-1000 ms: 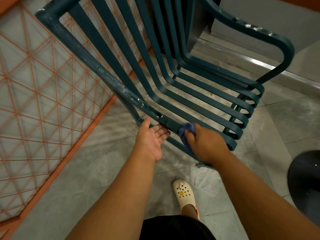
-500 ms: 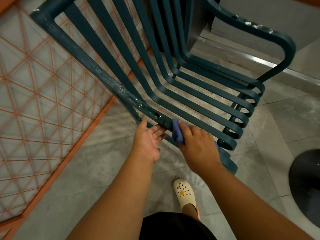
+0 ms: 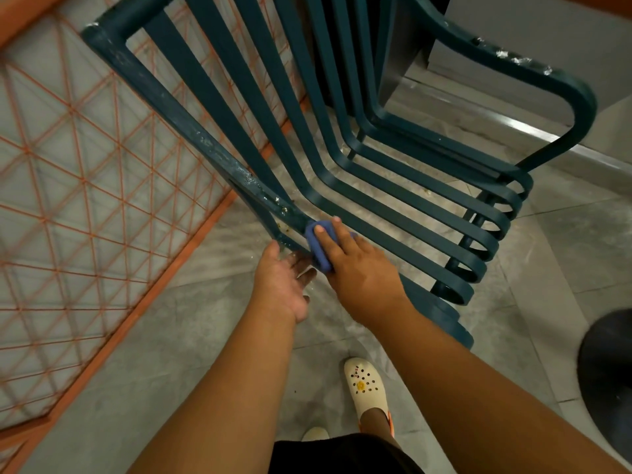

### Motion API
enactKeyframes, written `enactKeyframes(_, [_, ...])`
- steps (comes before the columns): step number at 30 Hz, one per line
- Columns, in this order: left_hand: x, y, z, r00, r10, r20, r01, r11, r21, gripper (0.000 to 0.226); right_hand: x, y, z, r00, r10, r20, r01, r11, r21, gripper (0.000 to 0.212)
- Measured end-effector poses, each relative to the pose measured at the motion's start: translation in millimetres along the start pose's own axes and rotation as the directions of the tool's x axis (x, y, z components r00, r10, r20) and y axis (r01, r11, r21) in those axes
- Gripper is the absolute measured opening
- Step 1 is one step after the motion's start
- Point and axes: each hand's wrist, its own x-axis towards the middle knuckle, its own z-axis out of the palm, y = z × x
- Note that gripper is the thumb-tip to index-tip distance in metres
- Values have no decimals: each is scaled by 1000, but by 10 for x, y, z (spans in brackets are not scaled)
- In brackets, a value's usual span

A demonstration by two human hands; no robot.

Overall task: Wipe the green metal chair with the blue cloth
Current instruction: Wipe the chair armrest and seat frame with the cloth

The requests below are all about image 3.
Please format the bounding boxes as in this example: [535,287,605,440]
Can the person's left hand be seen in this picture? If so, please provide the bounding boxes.
[251,240,318,324]

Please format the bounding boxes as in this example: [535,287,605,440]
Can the person's right hand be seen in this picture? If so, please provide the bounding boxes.
[313,217,411,331]

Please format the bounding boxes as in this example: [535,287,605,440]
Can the blue cleaning cloth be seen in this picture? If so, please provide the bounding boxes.
[303,220,356,273]

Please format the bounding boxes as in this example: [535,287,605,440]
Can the dark green metal chair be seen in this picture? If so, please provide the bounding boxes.
[81,0,598,351]

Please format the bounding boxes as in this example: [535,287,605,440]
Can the person's left forearm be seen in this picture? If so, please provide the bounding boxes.
[126,296,309,474]

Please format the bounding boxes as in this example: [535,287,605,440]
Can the person's right forearm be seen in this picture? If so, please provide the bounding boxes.
[367,298,632,474]

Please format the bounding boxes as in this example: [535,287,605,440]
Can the person's leg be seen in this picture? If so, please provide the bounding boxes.
[357,408,401,450]

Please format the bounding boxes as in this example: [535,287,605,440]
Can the person's black shorts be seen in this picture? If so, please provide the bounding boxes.
[269,433,425,474]

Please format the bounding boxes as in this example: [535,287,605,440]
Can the beige square table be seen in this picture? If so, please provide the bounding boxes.
[576,308,632,465]

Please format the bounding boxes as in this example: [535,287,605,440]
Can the metal floor edge strip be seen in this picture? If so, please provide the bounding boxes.
[394,76,632,176]

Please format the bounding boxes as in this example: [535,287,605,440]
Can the orange lattice wall panel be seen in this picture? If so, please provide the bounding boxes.
[0,0,309,474]

